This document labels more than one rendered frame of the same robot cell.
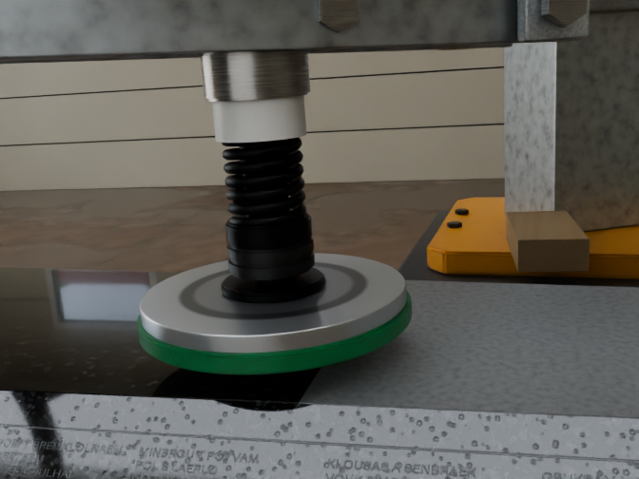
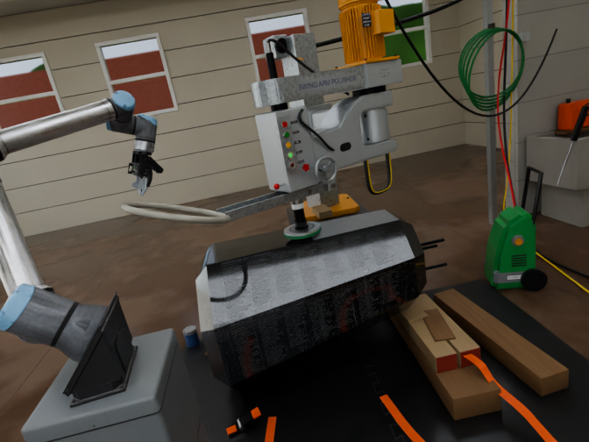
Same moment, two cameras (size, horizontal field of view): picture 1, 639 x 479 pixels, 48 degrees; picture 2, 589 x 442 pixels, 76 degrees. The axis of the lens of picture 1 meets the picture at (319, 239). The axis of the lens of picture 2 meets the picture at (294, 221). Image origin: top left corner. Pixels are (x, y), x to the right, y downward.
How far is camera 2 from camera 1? 1.67 m
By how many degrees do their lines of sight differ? 20
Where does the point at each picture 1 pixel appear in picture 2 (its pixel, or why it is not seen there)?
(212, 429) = (303, 245)
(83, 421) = (286, 250)
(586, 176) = (325, 196)
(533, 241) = (322, 212)
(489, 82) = (257, 146)
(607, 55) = not seen: hidden behind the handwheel
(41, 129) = (36, 202)
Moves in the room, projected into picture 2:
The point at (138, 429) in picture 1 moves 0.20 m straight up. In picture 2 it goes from (294, 248) to (287, 214)
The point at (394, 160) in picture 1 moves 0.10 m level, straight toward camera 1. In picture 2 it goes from (223, 185) to (223, 186)
